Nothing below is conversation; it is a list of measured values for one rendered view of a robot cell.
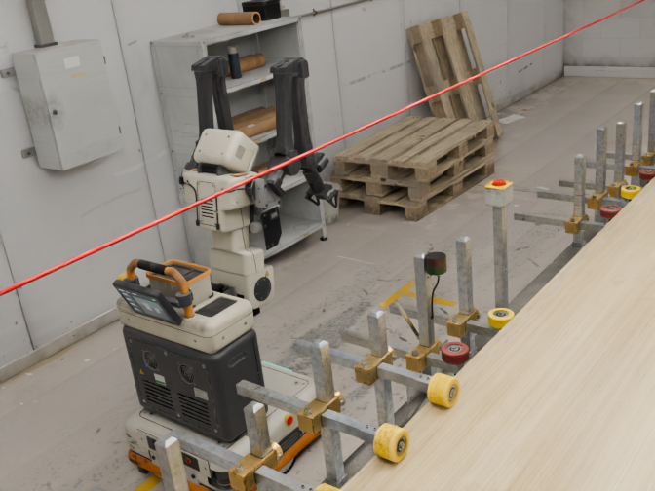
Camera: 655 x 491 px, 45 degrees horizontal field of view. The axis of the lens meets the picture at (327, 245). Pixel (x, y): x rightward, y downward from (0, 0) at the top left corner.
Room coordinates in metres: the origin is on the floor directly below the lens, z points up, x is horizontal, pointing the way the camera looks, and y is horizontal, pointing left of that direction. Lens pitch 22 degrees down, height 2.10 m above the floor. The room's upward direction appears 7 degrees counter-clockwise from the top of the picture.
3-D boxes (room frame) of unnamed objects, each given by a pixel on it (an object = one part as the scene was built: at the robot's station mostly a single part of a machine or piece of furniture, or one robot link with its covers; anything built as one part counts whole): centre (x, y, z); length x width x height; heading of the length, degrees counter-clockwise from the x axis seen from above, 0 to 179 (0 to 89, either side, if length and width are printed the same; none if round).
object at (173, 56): (4.99, 0.45, 0.78); 0.90 x 0.45 x 1.55; 140
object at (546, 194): (3.25, -1.16, 0.83); 0.43 x 0.03 x 0.04; 50
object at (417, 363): (2.08, -0.26, 0.85); 0.14 x 0.06 x 0.05; 140
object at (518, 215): (3.06, -1.00, 0.81); 0.43 x 0.03 x 0.04; 50
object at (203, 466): (2.58, 0.70, 0.23); 0.41 x 0.02 x 0.08; 50
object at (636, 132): (3.63, -1.55, 0.90); 0.04 x 0.04 x 0.48; 50
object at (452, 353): (1.99, -0.34, 0.85); 0.08 x 0.08 x 0.11
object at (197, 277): (2.76, 0.58, 0.87); 0.23 x 0.15 x 0.11; 50
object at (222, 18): (5.07, 0.39, 1.59); 0.30 x 0.08 x 0.08; 50
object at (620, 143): (3.44, -1.39, 0.88); 0.04 x 0.04 x 0.48; 50
